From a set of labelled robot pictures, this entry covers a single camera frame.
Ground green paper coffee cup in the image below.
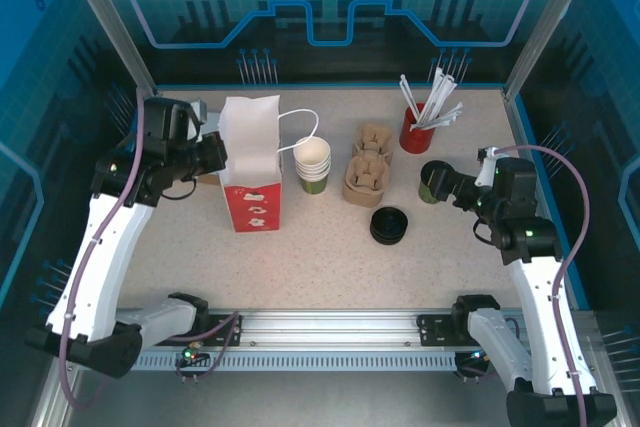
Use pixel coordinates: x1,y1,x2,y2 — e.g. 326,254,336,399
418,174,441,205

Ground red white paper gift bag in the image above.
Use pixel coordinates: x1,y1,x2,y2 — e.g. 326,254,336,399
218,93,321,233

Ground stack of paper cups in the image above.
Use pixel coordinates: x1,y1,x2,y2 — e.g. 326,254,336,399
293,135,332,195

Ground red straw holder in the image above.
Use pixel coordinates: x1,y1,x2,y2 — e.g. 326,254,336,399
398,102,437,154

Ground stack of black lids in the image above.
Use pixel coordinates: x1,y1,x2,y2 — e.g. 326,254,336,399
369,206,410,247

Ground stack of pulp cup carriers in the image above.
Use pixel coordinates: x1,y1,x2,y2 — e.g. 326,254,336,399
342,122,397,209

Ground steel shelf panel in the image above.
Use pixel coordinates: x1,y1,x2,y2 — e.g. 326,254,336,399
29,341,626,427

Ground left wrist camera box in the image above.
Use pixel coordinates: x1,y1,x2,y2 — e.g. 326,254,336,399
188,99,210,124

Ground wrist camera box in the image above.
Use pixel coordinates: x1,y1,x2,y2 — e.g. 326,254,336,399
476,145,502,188
188,99,210,124

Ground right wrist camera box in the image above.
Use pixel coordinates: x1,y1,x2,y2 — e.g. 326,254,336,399
476,145,502,188

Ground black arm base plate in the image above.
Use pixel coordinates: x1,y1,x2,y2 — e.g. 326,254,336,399
417,314,474,347
189,314,245,347

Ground aluminium frame post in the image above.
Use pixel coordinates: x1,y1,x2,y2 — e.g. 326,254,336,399
57,0,162,101
502,0,596,101

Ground aluminium mounting rail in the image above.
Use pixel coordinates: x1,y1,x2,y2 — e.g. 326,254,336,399
117,309,599,348

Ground slotted grey cable duct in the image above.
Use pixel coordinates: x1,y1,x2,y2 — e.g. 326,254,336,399
132,352,459,373

